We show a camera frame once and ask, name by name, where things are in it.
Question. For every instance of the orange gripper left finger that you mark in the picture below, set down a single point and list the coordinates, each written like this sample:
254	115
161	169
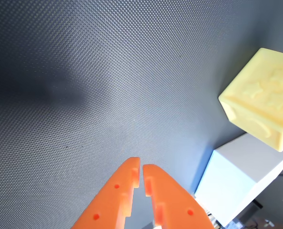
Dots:
110	200

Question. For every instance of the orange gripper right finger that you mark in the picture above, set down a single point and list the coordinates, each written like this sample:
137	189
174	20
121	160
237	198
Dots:
172	205

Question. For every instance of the yellow embossed block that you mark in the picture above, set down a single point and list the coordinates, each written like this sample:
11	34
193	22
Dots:
258	100

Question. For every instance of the white open cardboard box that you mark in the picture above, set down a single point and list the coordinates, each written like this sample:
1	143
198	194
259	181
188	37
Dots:
229	181

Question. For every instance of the dark grey textured mat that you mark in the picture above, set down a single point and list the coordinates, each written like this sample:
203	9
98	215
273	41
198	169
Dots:
84	71

